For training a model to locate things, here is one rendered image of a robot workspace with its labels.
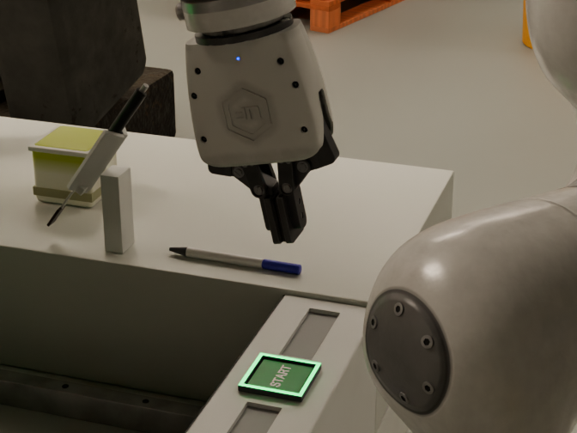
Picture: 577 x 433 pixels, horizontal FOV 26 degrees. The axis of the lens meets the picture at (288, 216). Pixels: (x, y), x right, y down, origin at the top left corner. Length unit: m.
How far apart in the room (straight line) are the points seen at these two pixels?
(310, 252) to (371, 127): 3.17
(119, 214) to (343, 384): 0.32
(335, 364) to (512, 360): 0.49
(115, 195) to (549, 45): 0.70
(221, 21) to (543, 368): 0.40
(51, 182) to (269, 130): 0.50
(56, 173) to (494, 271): 0.84
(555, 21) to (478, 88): 4.27
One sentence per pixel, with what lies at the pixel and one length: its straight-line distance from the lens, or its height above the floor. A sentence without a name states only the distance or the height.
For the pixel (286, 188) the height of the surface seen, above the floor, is 1.14.
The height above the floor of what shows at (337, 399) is 0.94.
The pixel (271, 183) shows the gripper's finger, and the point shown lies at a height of 1.14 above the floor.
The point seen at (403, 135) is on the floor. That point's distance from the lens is 4.36.
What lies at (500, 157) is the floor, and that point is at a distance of 4.21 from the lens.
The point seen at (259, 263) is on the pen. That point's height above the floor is 0.97.
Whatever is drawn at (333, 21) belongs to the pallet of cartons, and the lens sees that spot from 5.58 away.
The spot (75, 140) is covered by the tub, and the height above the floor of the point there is 1.03.
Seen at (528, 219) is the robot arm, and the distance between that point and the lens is 0.65.
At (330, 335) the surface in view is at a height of 0.96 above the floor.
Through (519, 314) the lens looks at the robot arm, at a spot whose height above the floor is 1.23.
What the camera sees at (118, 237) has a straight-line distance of 1.27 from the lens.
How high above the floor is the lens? 1.52
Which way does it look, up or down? 24 degrees down
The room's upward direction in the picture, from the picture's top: straight up
